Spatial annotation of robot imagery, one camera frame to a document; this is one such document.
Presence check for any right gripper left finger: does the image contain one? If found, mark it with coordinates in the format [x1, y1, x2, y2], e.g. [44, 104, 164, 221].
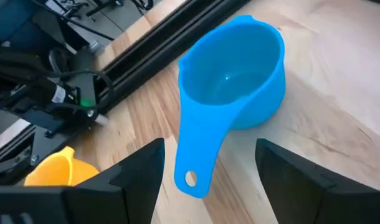
[64, 138, 165, 224]

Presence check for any thin black cable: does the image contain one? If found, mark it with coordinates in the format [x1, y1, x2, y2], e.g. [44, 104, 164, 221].
[31, 0, 115, 42]

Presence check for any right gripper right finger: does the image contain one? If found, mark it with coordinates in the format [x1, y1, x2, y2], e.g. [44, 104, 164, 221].
[255, 138, 380, 224]

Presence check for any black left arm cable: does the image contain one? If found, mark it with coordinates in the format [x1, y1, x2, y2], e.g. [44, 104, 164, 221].
[46, 46, 115, 106]

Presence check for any blue chair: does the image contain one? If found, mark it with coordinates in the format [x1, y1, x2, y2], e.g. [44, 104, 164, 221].
[0, 0, 66, 47]

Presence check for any yellow measuring cup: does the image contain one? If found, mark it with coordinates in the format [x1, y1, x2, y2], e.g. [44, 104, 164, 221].
[24, 146, 100, 187]

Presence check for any black table edge rail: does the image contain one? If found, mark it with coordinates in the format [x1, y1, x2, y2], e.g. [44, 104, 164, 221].
[95, 0, 252, 114]

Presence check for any large teal-blue measuring cup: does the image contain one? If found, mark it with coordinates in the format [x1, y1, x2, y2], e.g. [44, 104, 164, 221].
[173, 14, 287, 199]

